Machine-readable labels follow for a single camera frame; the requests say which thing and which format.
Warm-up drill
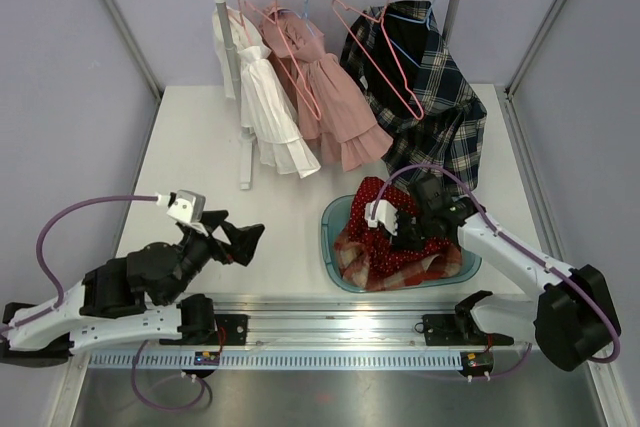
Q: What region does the pink wire hanger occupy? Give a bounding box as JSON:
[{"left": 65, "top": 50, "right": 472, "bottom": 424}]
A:
[{"left": 330, "top": 0, "right": 425, "bottom": 122}]

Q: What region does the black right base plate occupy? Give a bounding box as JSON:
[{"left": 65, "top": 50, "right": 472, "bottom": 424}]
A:
[{"left": 414, "top": 313, "right": 515, "bottom": 347}]

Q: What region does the pink ruffled dress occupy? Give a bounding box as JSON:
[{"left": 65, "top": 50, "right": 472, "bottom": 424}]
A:
[{"left": 261, "top": 8, "right": 392, "bottom": 172}]

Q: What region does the blue wire hanger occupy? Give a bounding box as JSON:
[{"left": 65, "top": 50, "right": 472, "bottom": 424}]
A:
[{"left": 387, "top": 0, "right": 451, "bottom": 68}]

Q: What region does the pink hanger of red garment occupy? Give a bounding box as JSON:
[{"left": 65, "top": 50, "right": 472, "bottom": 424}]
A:
[{"left": 244, "top": 0, "right": 322, "bottom": 121}]

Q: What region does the red dotted garment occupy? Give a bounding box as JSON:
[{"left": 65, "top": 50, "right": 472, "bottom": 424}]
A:
[{"left": 334, "top": 176, "right": 461, "bottom": 291}]

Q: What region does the teal plastic basin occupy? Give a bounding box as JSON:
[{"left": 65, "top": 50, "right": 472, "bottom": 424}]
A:
[{"left": 320, "top": 195, "right": 482, "bottom": 294}]

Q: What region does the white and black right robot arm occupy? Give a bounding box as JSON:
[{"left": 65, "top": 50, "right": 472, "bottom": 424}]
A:
[{"left": 366, "top": 175, "right": 621, "bottom": 372}]

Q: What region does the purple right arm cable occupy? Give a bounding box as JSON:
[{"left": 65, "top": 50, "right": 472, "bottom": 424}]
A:
[{"left": 374, "top": 162, "right": 624, "bottom": 363}]

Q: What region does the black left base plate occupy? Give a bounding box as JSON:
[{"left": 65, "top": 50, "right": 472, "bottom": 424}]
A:
[{"left": 199, "top": 314, "right": 249, "bottom": 347}]

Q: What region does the pink hanger of white dress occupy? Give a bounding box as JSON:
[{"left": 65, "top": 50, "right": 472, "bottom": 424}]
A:
[{"left": 236, "top": 0, "right": 253, "bottom": 45}]

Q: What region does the red plaid skirt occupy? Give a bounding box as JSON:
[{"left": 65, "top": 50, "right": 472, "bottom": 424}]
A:
[{"left": 334, "top": 227, "right": 462, "bottom": 292}]

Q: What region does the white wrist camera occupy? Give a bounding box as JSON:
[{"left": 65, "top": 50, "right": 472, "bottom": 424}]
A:
[
  {"left": 364, "top": 200, "right": 399, "bottom": 236},
  {"left": 156, "top": 190, "right": 206, "bottom": 225}
]

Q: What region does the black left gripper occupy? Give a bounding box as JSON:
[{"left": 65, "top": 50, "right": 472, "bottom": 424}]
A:
[{"left": 162, "top": 211, "right": 265, "bottom": 306}]

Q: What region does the white slotted cable duct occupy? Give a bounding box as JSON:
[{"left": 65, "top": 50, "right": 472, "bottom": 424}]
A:
[{"left": 89, "top": 350, "right": 462, "bottom": 371}]

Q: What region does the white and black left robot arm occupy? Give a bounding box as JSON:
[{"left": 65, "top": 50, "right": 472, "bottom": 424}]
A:
[{"left": 1, "top": 210, "right": 265, "bottom": 368}]

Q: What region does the white dress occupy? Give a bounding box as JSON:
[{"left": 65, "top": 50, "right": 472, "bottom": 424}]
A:
[{"left": 212, "top": 8, "right": 320, "bottom": 178}]

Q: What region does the aluminium mounting rail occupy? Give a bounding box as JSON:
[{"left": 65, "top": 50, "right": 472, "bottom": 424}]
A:
[{"left": 67, "top": 299, "right": 619, "bottom": 348}]

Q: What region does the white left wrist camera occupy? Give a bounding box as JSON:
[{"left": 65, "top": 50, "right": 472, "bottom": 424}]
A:
[{"left": 156, "top": 190, "right": 206, "bottom": 225}]

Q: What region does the navy plaid skirt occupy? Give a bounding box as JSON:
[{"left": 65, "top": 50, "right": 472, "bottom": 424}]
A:
[{"left": 340, "top": 0, "right": 487, "bottom": 195}]

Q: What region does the blue hanger of pink dress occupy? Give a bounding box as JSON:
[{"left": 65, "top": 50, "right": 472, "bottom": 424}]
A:
[{"left": 302, "top": 0, "right": 317, "bottom": 37}]

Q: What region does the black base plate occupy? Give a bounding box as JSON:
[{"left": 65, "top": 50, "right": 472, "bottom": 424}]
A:
[
  {"left": 199, "top": 314, "right": 249, "bottom": 347},
  {"left": 414, "top": 313, "right": 515, "bottom": 347}
]

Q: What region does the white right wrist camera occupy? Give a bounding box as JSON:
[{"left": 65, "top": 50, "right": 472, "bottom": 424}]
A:
[{"left": 364, "top": 200, "right": 399, "bottom": 236}]

